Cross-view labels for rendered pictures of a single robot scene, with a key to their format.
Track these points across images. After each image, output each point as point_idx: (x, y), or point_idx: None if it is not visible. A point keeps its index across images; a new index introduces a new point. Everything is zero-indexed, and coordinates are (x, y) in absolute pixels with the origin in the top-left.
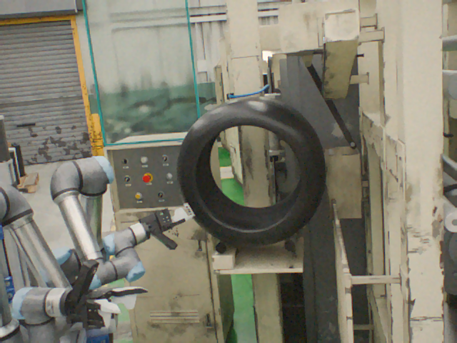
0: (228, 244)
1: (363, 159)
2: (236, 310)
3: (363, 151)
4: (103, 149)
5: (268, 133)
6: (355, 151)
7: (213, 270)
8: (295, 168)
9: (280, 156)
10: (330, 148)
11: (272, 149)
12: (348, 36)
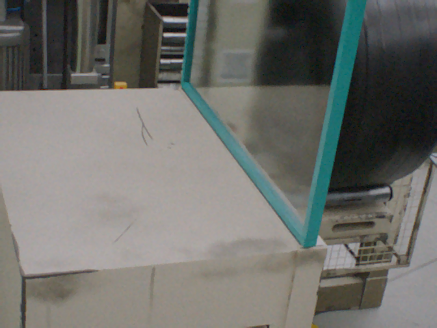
0: (337, 206)
1: (133, 23)
2: None
3: (139, 9)
4: (326, 253)
5: (90, 34)
6: (174, 6)
7: (387, 233)
8: (112, 87)
9: (105, 75)
10: (164, 16)
11: (93, 68)
12: None
